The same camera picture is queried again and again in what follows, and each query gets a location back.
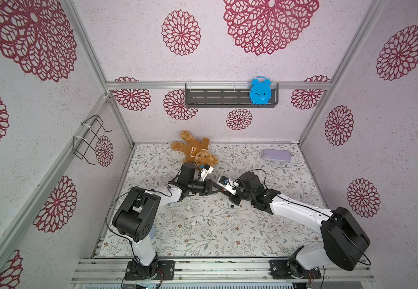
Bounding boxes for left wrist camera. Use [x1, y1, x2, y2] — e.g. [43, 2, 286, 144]
[199, 164, 214, 182]

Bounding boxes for black wire wall rack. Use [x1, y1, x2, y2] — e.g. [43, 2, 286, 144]
[72, 114, 115, 167]

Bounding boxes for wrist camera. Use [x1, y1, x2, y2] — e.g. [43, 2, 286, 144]
[199, 164, 214, 182]
[217, 176, 239, 193]

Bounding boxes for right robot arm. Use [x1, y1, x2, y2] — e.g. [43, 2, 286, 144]
[217, 171, 371, 279]

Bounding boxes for aluminium front rail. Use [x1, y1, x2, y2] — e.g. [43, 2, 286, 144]
[70, 257, 375, 285]

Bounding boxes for brown teddy bear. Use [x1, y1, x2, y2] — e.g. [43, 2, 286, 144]
[170, 130, 219, 167]

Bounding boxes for blue alarm clock toy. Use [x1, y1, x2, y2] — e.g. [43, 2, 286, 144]
[249, 77, 272, 105]

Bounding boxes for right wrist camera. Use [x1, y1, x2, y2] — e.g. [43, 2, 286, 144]
[217, 176, 239, 193]

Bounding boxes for purple rectangular case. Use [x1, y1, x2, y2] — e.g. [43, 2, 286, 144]
[262, 149, 292, 163]

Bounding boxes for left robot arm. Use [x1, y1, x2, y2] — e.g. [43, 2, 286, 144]
[111, 162, 223, 281]

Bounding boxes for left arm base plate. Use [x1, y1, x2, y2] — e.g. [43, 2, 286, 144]
[124, 260, 175, 281]

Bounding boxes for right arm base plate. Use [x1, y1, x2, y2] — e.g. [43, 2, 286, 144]
[269, 259, 322, 279]

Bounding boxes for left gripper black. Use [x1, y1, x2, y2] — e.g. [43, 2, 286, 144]
[189, 178, 223, 197]

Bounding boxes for grey wall shelf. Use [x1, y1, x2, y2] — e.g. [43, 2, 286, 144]
[184, 83, 279, 108]

